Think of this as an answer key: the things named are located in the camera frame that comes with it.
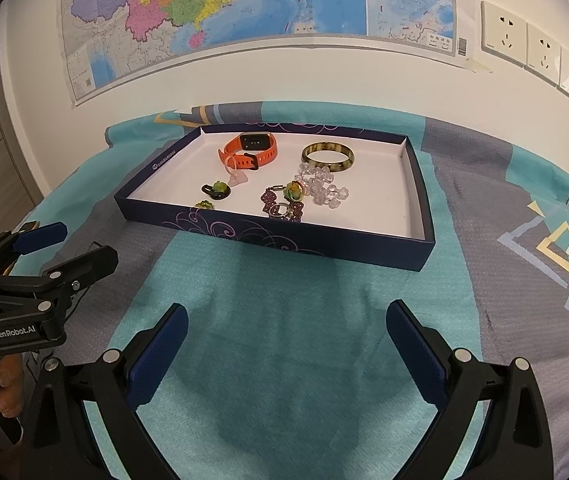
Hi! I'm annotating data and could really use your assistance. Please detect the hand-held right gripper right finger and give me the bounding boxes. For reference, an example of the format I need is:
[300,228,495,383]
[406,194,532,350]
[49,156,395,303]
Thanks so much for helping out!
[387,300,555,480]

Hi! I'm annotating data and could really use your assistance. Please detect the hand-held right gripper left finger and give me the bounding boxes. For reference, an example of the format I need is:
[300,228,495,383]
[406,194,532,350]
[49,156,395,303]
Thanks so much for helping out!
[19,302,188,480]

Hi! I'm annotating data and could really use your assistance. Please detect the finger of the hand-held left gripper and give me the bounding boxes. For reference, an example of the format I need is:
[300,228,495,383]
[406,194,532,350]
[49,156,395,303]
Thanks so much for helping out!
[0,245,119,326]
[0,221,68,281]

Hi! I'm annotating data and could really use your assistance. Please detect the dark blue shallow box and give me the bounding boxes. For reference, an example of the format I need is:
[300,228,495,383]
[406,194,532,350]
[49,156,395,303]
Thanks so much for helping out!
[114,122,436,273]

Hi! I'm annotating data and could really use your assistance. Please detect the pink plastic clip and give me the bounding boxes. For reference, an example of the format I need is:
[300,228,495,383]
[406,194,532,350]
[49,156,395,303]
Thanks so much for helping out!
[222,152,251,187]

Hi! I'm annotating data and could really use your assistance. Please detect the clear crystal bracelet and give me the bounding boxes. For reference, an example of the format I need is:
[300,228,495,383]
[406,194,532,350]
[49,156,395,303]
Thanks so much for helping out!
[295,162,350,211]

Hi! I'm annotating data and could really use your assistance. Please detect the dark red bead bracelet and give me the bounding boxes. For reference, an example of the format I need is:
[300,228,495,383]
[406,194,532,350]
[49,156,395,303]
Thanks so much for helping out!
[259,182,307,223]

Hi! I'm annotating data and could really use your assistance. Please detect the tortoiseshell bangle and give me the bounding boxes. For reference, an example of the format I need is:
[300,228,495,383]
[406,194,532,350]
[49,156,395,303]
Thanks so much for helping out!
[301,141,354,173]

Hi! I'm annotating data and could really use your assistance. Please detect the orange smart band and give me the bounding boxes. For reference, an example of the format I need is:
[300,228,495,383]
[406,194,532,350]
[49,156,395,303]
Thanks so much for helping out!
[216,131,279,170]

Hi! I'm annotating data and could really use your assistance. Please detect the teal and grey printed blanket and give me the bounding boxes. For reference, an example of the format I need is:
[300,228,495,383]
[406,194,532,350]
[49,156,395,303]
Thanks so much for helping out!
[19,100,569,480]

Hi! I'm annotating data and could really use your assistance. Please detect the colourful wall map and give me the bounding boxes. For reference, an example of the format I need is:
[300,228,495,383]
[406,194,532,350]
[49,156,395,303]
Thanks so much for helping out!
[59,0,457,108]

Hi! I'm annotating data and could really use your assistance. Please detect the large white wall socket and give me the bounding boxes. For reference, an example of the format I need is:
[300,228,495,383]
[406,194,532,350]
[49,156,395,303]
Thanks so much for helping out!
[479,0,530,68]

